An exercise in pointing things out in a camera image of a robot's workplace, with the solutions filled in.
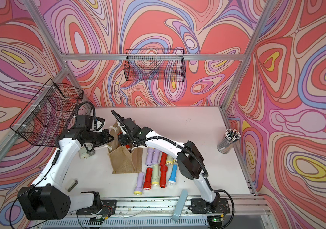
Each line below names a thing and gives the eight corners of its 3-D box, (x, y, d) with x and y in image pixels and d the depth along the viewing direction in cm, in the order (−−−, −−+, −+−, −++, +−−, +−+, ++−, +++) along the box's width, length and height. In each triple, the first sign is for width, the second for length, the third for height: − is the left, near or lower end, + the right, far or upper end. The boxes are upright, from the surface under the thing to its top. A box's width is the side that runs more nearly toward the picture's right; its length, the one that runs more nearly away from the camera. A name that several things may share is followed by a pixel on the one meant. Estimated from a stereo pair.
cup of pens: (218, 154, 95) (228, 139, 81) (215, 143, 100) (224, 128, 86) (231, 154, 95) (243, 139, 81) (228, 143, 100) (238, 128, 86)
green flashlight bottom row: (151, 185, 81) (151, 183, 79) (152, 166, 89) (152, 164, 87) (159, 185, 81) (159, 183, 79) (159, 166, 89) (159, 164, 87)
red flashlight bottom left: (143, 189, 80) (143, 188, 78) (145, 169, 88) (144, 167, 86) (151, 189, 80) (151, 188, 78) (152, 169, 88) (152, 167, 86)
